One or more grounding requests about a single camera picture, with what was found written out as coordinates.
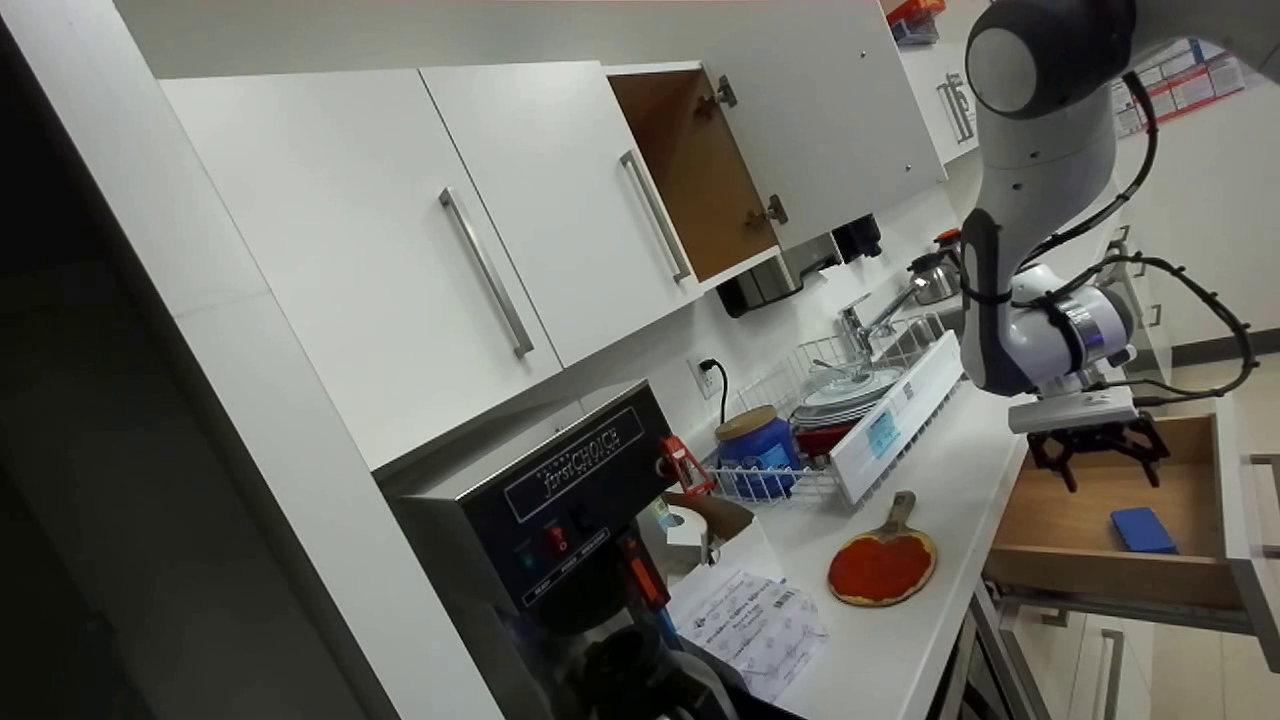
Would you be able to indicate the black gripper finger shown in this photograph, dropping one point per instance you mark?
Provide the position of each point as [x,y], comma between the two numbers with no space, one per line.
[1147,463]
[1059,467]

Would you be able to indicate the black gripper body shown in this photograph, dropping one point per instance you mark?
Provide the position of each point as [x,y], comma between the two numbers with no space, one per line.
[1095,447]

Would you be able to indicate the blue rectangular eraser block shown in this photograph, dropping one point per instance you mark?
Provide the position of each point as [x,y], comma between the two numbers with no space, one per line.
[1147,531]

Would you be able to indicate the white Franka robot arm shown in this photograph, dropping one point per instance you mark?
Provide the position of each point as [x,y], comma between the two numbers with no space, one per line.
[1042,162]

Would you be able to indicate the wooden drawer white front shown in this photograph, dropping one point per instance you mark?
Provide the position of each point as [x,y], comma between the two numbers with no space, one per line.
[1067,526]

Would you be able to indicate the white lower cabinet drawer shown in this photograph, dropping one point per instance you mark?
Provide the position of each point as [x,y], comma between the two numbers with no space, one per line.
[1067,664]

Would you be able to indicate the open white cabinet door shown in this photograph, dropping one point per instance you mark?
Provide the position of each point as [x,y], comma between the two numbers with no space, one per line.
[842,123]

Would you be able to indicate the white board blue label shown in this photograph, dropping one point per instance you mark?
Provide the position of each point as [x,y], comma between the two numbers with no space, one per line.
[895,424]

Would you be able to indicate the black built-in oven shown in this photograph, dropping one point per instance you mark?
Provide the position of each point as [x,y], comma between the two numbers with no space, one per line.
[994,664]

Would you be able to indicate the steel kettle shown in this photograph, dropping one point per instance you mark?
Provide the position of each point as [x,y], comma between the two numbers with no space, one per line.
[932,283]

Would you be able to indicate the white plates stack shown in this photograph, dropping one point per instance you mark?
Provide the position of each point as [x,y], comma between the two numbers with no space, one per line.
[845,388]

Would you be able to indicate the red bowl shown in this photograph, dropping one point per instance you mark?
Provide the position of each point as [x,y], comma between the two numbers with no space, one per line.
[820,436]

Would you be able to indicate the steel kitchen faucet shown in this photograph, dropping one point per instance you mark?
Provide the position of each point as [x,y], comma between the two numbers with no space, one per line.
[852,332]

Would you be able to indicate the blue container cork lid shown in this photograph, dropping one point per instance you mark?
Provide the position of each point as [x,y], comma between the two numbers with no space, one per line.
[762,463]

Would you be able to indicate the printed paper sheet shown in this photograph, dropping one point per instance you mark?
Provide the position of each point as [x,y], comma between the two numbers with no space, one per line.
[755,624]

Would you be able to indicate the black paper towel dispenser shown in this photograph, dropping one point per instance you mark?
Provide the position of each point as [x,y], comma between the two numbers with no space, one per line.
[762,287]

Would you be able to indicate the printed notice sheet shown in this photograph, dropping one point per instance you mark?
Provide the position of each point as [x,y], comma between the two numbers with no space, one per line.
[955,109]

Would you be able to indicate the orange box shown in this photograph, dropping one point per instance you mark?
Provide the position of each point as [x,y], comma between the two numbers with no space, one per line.
[913,19]

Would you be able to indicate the glass coffee pot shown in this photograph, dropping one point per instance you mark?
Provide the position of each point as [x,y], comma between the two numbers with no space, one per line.
[613,674]

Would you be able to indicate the black steel coffee machine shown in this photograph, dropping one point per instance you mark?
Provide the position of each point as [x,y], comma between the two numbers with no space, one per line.
[534,535]

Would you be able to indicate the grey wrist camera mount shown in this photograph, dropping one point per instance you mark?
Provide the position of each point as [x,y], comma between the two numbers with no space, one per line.
[1067,411]

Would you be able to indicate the small black wall box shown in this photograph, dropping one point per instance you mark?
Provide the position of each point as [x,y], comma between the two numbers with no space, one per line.
[856,239]

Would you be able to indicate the white wall outlet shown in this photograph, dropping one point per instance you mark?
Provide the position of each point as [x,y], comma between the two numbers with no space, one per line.
[696,375]

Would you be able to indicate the wall calendar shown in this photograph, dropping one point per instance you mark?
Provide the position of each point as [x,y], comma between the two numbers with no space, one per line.
[1185,83]

